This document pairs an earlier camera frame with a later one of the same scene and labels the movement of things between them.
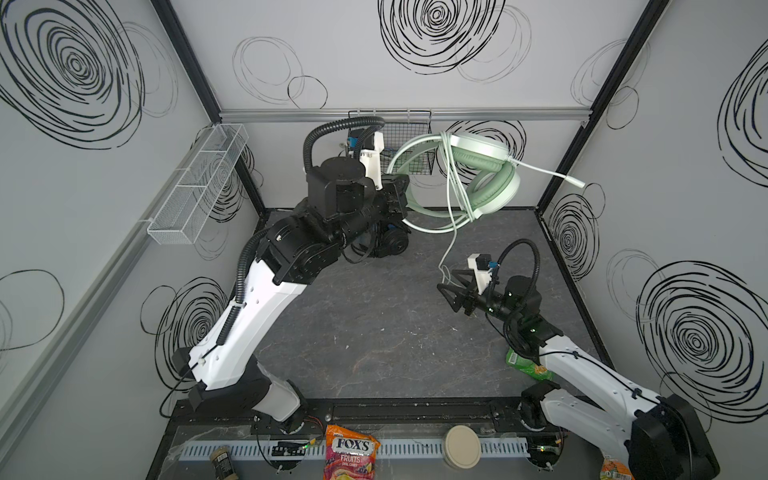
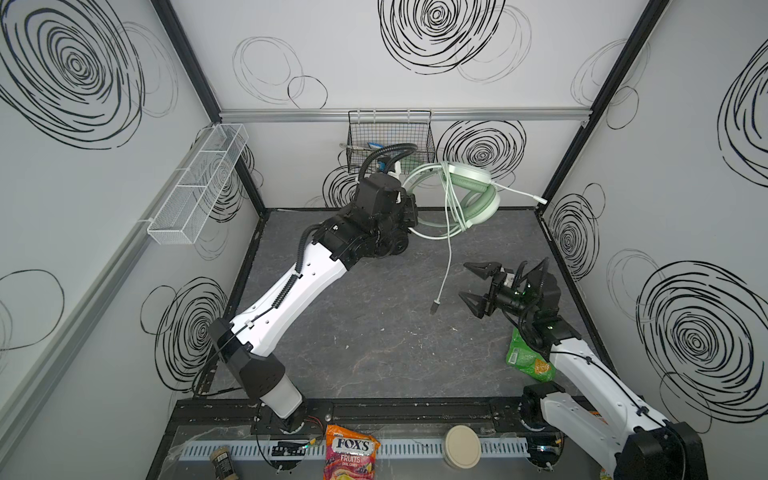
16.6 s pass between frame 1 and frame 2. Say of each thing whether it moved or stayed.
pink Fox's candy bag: stayed
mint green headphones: moved
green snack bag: stayed
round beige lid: stayed
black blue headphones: stayed
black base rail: stayed
